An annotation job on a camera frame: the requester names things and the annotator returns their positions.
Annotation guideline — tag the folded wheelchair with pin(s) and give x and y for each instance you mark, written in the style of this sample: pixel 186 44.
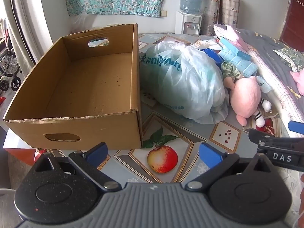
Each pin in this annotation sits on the folded wheelchair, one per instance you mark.
pixel 9 71

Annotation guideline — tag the light blue foam block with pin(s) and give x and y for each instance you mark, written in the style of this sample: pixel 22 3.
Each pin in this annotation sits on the light blue foam block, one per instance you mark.
pixel 235 47

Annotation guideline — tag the wall socket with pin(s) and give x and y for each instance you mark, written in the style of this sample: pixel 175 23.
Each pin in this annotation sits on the wall socket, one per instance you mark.
pixel 163 13

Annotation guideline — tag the green floral lace cloth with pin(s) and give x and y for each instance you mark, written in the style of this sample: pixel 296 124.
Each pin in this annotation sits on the green floral lace cloth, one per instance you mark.
pixel 289 57

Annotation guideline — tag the pink crumpled cloth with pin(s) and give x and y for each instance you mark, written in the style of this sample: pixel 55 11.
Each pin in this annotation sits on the pink crumpled cloth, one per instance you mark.
pixel 298 78

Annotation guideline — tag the grey white curtain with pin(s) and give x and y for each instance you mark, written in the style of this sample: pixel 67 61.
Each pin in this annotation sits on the grey white curtain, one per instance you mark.
pixel 30 16

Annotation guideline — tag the grey printed blanket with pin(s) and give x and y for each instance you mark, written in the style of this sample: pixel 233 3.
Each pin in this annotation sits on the grey printed blanket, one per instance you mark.
pixel 268 52

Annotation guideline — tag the green-haired doll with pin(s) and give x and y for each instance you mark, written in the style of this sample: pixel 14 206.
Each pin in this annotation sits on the green-haired doll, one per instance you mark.
pixel 231 71

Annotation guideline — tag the brown cardboard box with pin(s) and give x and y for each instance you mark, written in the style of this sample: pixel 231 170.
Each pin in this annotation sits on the brown cardboard box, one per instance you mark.
pixel 95 87

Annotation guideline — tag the dark blue packet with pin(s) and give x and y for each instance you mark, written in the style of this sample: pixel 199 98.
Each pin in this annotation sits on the dark blue packet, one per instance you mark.
pixel 213 54

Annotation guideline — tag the floral rolled mat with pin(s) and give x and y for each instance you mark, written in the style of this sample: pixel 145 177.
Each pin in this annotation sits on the floral rolled mat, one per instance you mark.
pixel 210 9

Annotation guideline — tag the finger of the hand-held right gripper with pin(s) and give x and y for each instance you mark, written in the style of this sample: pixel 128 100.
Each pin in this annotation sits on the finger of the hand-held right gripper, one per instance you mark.
pixel 296 127
pixel 266 137

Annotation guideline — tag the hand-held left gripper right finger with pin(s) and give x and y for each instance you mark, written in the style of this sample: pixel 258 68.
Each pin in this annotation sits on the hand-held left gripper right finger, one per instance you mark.
pixel 211 153

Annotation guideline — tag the pink plush toy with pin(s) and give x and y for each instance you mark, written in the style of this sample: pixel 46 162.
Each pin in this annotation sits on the pink plush toy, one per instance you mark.
pixel 244 97

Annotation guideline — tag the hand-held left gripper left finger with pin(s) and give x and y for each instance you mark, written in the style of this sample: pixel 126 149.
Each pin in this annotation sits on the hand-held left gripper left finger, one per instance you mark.
pixel 96 152

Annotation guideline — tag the white water dispenser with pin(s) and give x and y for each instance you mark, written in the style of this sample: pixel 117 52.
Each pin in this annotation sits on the white water dispenser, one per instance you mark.
pixel 187 23

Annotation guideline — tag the brown wooden door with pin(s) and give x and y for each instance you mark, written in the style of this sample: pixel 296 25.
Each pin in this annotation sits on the brown wooden door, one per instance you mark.
pixel 293 16

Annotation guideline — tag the pale blue plastic bag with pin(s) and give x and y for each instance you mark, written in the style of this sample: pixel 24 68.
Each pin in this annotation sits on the pale blue plastic bag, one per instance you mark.
pixel 180 83

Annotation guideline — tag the checked rolled mat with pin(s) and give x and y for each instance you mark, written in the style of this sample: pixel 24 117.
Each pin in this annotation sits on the checked rolled mat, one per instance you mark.
pixel 230 7

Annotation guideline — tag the light blue checked sponge cloth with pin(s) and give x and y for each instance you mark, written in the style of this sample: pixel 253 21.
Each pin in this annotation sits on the light blue checked sponge cloth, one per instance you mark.
pixel 239 63

